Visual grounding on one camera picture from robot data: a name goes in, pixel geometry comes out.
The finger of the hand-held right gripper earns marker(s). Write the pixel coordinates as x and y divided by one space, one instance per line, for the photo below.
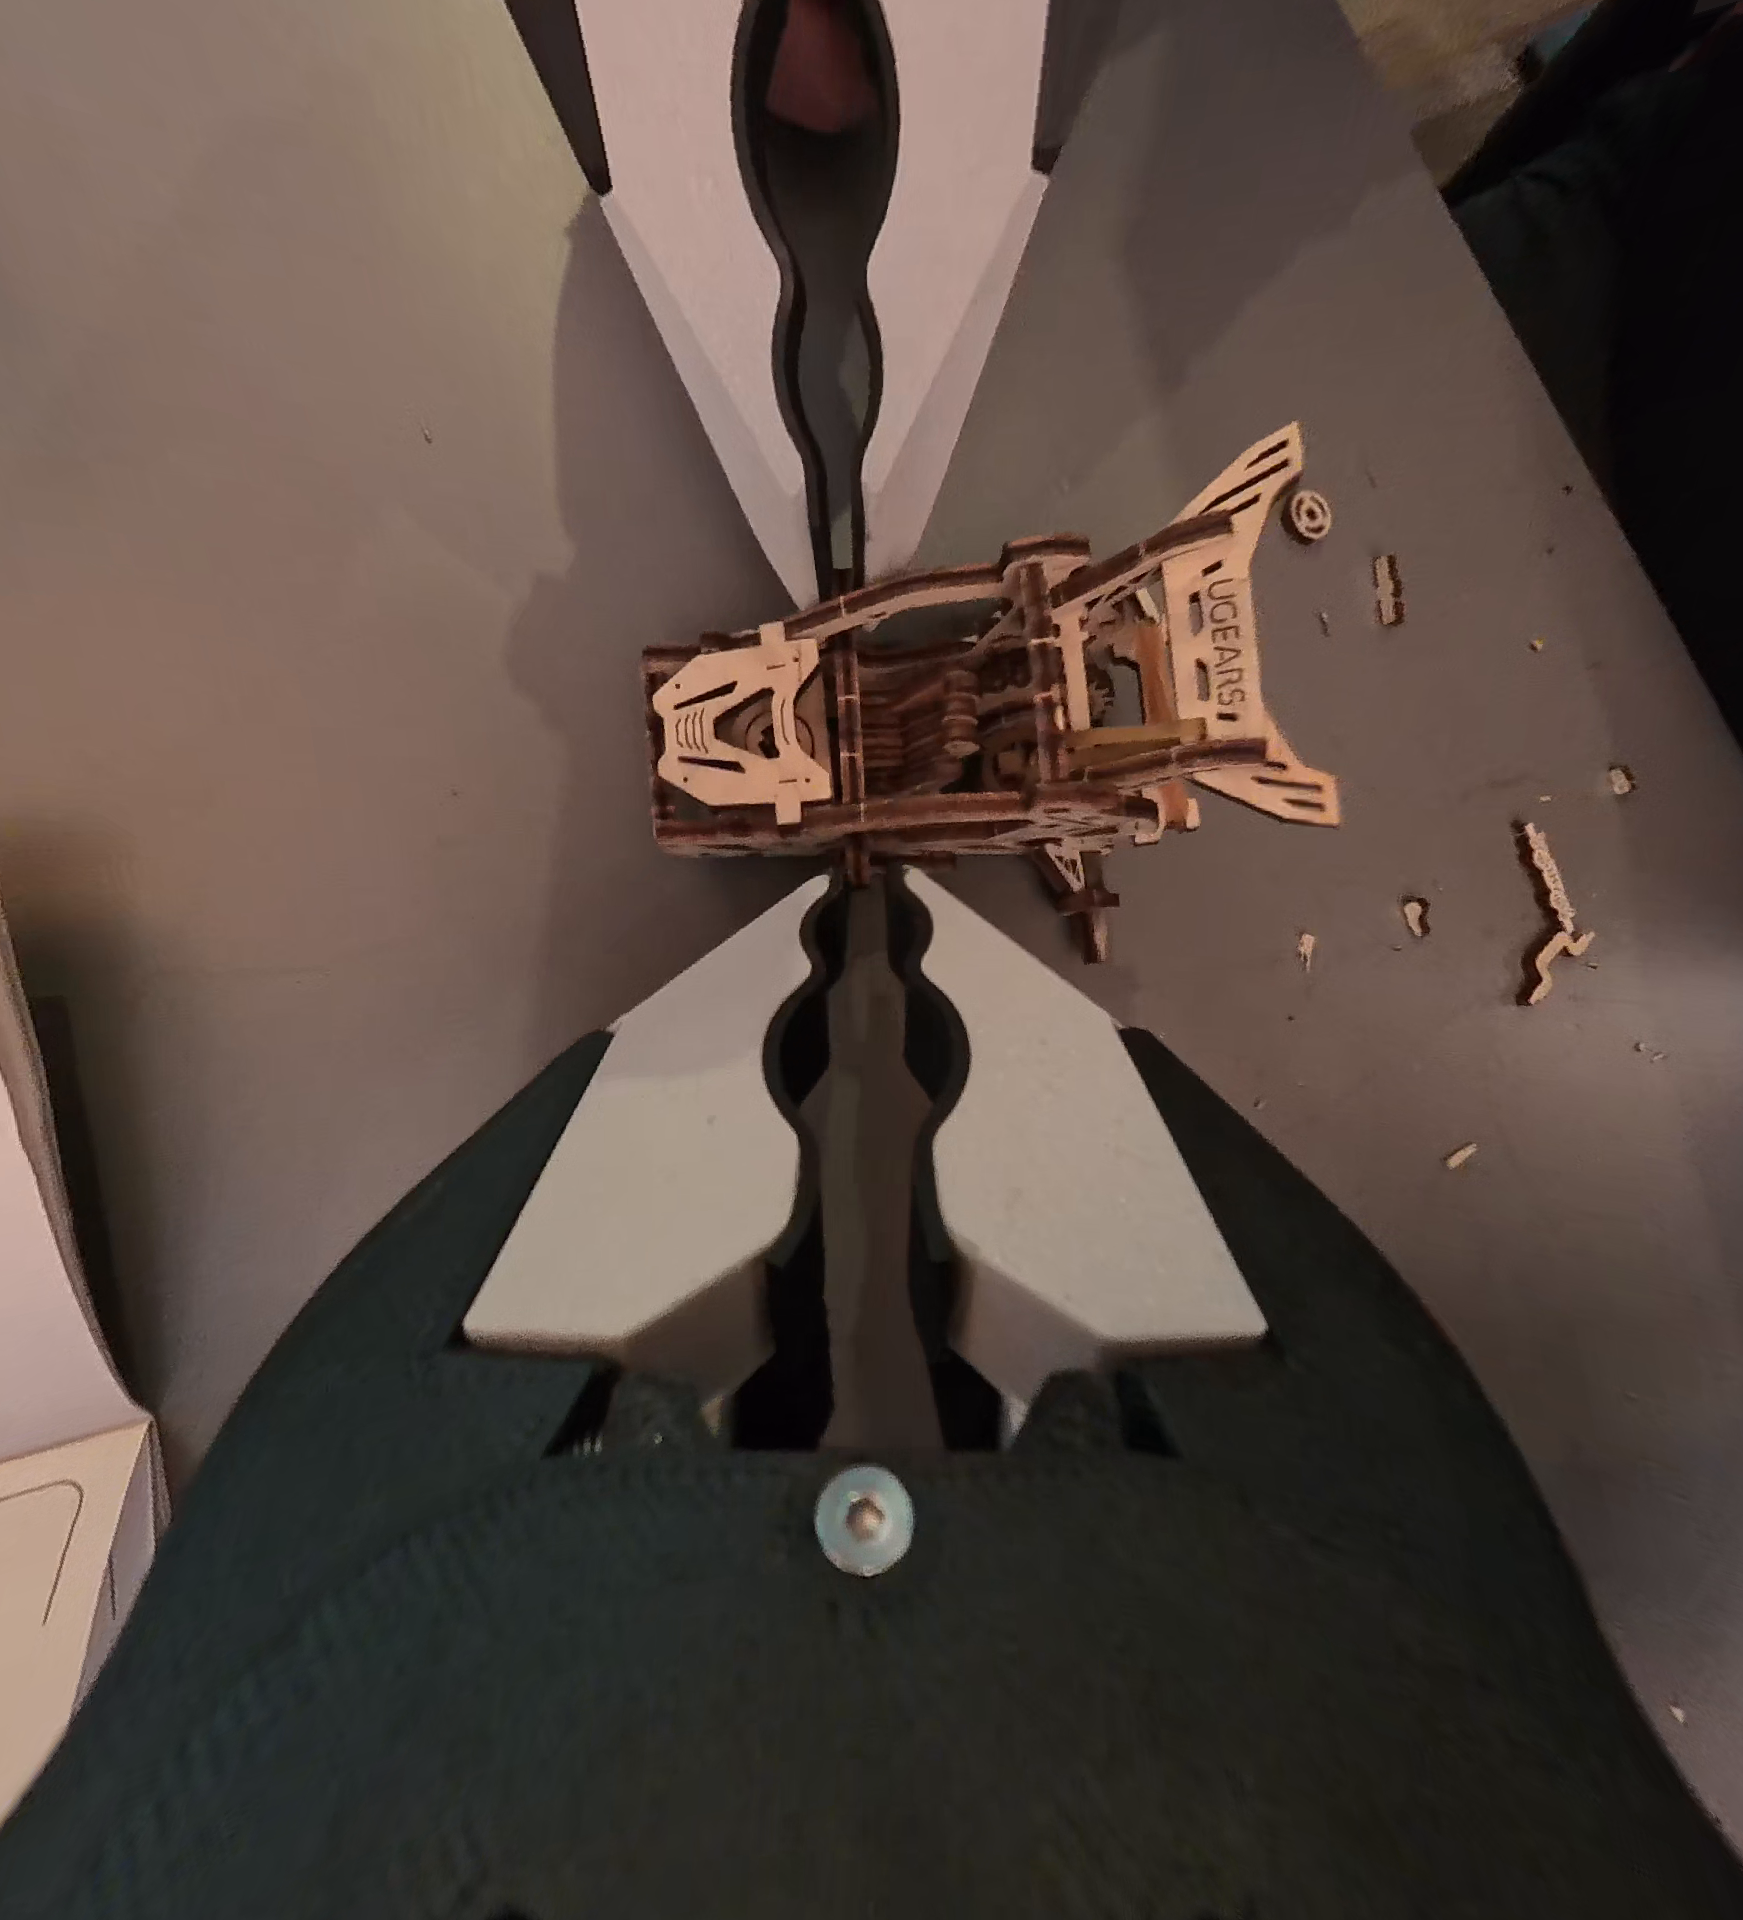
675 136
961 136

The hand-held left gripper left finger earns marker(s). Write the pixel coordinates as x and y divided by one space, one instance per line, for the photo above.
631 1186

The person's right hand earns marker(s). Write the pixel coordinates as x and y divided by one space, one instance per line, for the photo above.
820 70

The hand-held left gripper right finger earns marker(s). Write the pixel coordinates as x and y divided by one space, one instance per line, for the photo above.
1097 1186

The wooden mechanical model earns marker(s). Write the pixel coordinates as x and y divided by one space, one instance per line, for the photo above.
961 719

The toothed wooden strip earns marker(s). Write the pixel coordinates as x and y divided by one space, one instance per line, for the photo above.
1546 870

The small notched wooden block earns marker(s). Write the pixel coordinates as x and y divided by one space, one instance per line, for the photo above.
1389 594

